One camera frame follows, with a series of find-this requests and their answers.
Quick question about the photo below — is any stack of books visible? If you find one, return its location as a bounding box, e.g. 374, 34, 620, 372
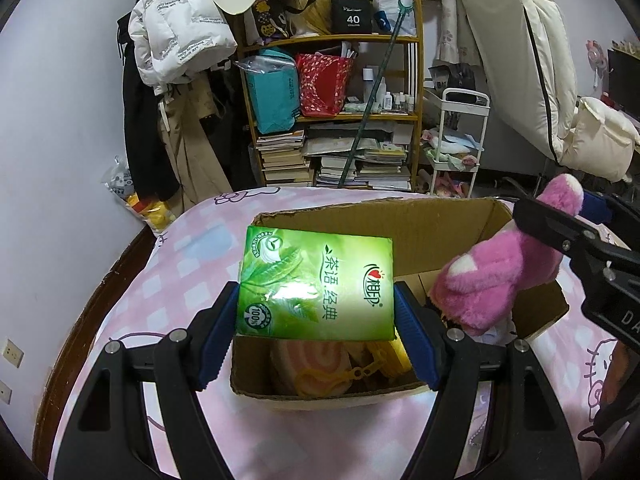
256, 129, 312, 185

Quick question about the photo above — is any pink swirl roll cushion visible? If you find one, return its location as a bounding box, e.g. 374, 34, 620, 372
270, 339, 352, 398

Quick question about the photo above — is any wooden bookshelf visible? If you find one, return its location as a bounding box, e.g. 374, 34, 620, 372
236, 0, 424, 191

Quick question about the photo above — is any black hanging coat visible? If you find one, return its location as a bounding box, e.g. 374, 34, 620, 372
117, 14, 180, 202

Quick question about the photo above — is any beige trench coat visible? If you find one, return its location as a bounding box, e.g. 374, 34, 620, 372
158, 74, 232, 217

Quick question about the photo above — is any open cardboard box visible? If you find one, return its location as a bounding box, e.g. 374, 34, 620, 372
229, 195, 572, 411

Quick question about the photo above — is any green tissue pack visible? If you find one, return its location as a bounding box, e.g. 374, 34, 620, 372
236, 226, 395, 341

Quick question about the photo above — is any person's right hand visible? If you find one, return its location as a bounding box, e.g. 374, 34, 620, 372
600, 341, 630, 408

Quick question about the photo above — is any red patterned gift bag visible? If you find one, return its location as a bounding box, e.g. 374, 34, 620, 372
295, 53, 354, 118

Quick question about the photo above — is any yellow plush toy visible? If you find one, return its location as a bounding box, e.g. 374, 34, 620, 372
343, 337, 412, 380

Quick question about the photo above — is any wall outlet upper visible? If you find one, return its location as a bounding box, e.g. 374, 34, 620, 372
1, 339, 24, 368

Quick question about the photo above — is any purple dressed plush doll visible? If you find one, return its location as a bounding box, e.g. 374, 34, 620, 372
473, 318, 518, 347

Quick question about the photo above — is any black box marked 40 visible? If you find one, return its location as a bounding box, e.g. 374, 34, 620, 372
331, 0, 373, 35

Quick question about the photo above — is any green pole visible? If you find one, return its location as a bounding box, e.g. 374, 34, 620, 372
337, 0, 413, 188

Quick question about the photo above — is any teal shopping bag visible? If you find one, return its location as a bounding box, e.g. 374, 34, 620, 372
235, 49, 299, 134

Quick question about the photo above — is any white rolling cart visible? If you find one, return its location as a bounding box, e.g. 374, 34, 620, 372
422, 88, 490, 198

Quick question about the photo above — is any wall outlet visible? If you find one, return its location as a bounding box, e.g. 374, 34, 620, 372
1, 339, 24, 368
0, 380, 12, 404

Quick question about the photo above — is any cream folded mattress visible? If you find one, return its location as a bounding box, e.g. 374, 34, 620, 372
461, 0, 639, 182

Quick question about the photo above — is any pink plush toy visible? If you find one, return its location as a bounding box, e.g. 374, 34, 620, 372
428, 173, 586, 337

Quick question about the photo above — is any white puffer jacket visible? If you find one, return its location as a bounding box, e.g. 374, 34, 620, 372
128, 0, 236, 94

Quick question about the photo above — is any wall outlet lower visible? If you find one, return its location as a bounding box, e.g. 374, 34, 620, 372
0, 380, 12, 404

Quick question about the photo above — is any plastic bag on floor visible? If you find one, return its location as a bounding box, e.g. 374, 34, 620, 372
102, 156, 176, 236

